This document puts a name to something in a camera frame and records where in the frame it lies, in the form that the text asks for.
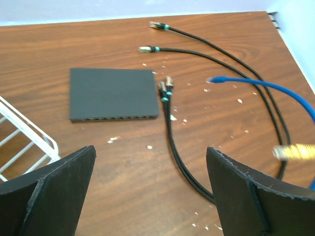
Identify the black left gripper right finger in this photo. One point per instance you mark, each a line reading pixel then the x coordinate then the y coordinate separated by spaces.
pixel 251 203

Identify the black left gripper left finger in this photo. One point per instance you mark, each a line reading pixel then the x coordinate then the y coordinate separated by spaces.
pixel 47 201

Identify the black network switch box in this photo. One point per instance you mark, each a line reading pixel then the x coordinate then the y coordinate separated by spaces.
pixel 104 94

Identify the white wire dish rack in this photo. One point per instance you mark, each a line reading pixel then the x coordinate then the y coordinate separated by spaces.
pixel 36 136

